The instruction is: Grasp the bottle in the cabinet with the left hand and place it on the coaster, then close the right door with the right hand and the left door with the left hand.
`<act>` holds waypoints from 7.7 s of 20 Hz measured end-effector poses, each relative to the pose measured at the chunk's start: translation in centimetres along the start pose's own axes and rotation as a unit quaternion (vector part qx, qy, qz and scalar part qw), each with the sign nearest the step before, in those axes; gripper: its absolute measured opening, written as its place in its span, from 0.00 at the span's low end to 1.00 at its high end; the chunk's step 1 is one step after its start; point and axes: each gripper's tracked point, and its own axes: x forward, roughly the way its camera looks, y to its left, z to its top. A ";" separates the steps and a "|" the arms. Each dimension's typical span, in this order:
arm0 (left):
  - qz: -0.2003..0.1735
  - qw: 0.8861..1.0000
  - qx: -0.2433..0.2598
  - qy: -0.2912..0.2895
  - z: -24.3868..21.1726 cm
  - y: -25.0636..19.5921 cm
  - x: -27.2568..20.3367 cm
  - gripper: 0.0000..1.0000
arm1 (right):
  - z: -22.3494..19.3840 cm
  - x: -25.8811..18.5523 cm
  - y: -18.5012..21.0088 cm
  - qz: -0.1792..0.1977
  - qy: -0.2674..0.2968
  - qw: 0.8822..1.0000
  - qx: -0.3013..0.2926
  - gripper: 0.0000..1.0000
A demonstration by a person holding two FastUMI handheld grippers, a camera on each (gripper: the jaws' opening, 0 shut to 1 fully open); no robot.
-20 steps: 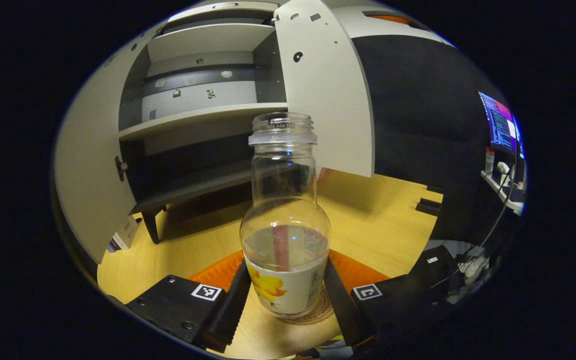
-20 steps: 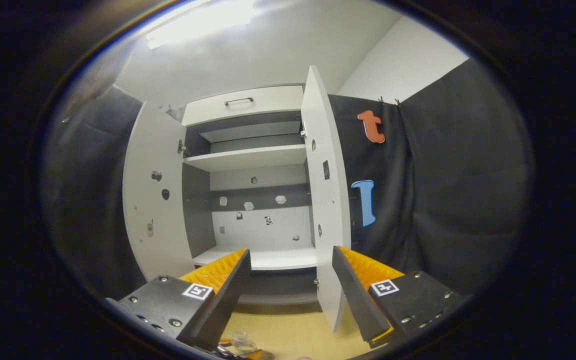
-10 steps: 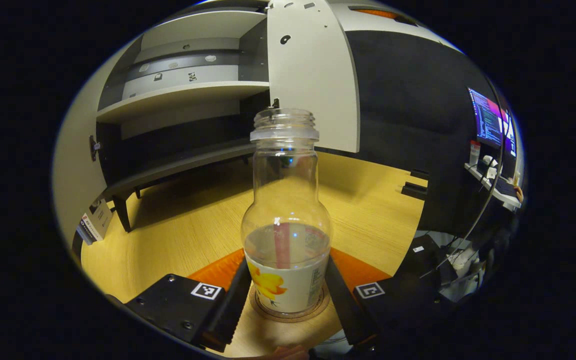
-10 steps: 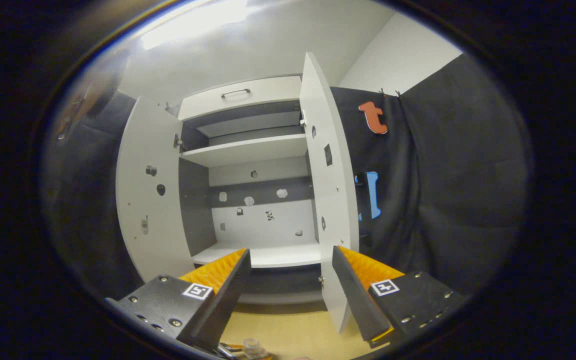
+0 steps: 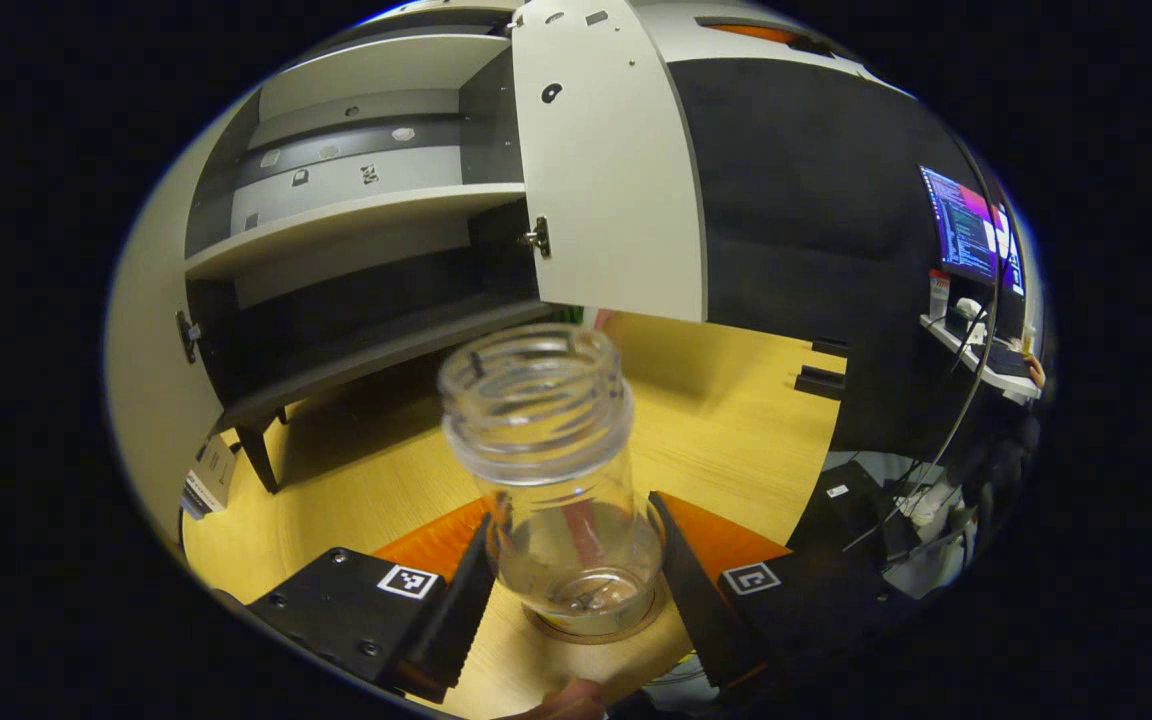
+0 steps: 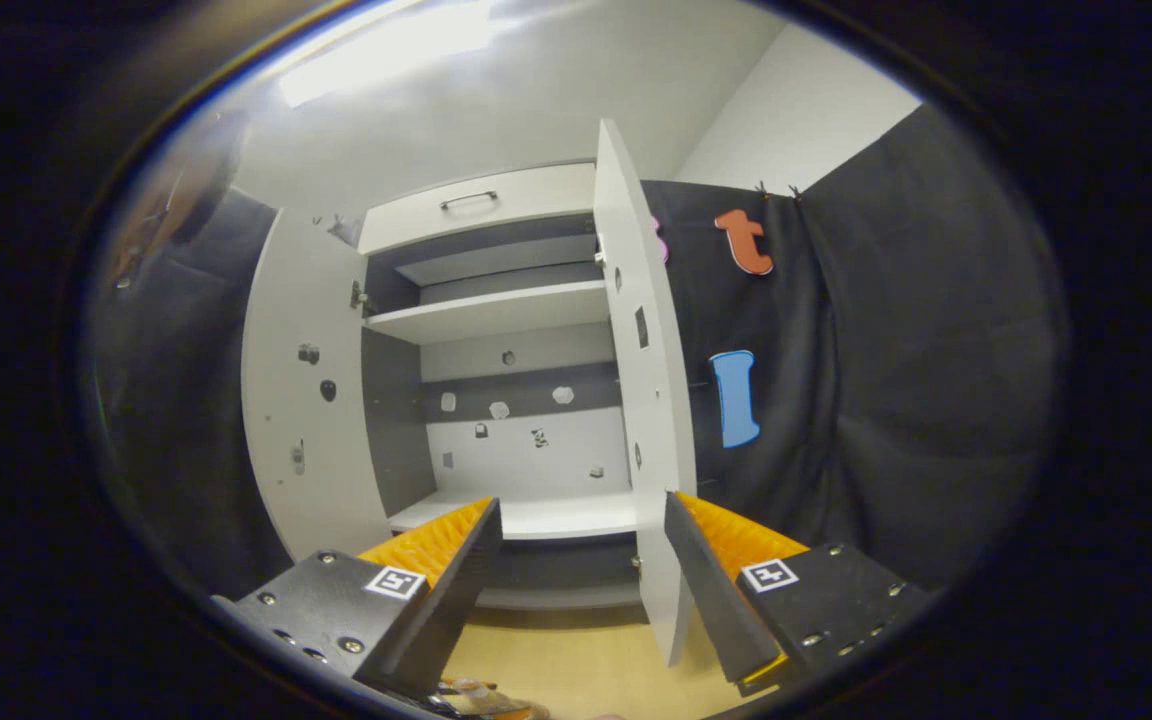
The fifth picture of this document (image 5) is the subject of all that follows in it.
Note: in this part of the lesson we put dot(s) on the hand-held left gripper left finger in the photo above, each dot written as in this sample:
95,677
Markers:
456,620

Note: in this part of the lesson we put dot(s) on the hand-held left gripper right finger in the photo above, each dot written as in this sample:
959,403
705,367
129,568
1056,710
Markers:
701,600

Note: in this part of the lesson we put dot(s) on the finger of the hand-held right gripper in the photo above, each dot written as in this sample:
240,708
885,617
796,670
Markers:
841,510

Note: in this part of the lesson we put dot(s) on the clear glass bottle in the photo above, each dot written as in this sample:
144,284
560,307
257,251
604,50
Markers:
536,420

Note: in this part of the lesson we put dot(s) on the white cabinet door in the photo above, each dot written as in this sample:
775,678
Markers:
606,180
151,380

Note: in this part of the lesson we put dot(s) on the white and grey cabinet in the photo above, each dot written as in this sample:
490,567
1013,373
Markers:
356,215

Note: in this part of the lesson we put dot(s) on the small white red-capped bottle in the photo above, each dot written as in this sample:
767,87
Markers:
939,295

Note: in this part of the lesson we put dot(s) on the white object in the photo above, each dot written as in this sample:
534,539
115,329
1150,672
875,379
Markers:
926,570

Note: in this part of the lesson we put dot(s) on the black metal block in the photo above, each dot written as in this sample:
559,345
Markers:
821,382
829,348

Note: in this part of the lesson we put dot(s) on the white printed box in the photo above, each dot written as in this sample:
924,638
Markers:
208,480

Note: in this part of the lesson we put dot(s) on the computer monitor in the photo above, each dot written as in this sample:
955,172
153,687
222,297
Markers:
966,225

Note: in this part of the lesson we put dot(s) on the black backdrop cloth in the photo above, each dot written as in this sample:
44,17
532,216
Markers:
796,200

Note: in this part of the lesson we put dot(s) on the white wall shelf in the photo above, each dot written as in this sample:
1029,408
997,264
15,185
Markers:
956,345

